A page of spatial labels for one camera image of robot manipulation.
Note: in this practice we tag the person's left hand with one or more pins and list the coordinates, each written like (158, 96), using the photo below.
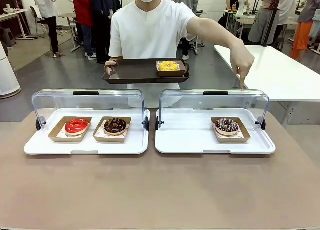
(243, 60)

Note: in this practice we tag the person's right hand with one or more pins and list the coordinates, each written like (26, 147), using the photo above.
(108, 69)

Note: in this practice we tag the dark brown serving tray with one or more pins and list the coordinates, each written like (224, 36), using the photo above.
(132, 72)

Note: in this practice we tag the white paper liner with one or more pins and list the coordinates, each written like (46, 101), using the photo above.
(158, 64)
(240, 133)
(99, 134)
(61, 134)

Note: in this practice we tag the yellow sprinkled donut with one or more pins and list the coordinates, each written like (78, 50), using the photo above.
(167, 65)
(172, 73)

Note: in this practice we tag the purple sprinkled chocolate donut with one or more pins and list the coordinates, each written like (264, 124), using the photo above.
(221, 128)

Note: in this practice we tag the dark sprinkled donut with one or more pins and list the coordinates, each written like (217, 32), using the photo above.
(233, 139)

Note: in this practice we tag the person's right forearm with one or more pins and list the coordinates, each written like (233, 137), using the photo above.
(116, 57)

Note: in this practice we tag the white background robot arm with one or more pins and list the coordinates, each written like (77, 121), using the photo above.
(243, 2)

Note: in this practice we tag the person in dark blue jacket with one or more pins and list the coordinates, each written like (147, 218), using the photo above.
(103, 27)

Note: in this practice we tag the person in grey skirt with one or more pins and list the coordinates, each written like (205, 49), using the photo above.
(262, 22)

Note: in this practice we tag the person in white t-shirt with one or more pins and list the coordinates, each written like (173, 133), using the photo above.
(147, 29)

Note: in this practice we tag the chocolate glazed donut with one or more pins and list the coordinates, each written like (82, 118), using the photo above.
(110, 127)

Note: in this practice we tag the person in orange trousers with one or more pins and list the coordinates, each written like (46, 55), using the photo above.
(302, 34)

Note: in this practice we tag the person in red jacket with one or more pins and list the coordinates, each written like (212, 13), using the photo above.
(85, 9)

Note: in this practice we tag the red glazed donut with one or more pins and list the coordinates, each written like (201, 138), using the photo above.
(71, 127)
(66, 139)

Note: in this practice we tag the person in white coat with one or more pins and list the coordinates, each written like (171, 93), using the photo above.
(47, 7)

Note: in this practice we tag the clear display lid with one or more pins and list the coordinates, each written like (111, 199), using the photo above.
(87, 99)
(212, 101)

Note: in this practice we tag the large white table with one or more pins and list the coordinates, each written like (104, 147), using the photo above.
(280, 72)

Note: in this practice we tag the black stand pole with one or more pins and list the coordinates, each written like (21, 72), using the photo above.
(271, 22)

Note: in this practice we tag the white display tray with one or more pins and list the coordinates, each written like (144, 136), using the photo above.
(85, 147)
(195, 139)

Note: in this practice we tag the black chair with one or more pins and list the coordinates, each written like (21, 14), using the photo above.
(37, 17)

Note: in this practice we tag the white air purifier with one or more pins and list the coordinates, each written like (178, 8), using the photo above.
(6, 74)

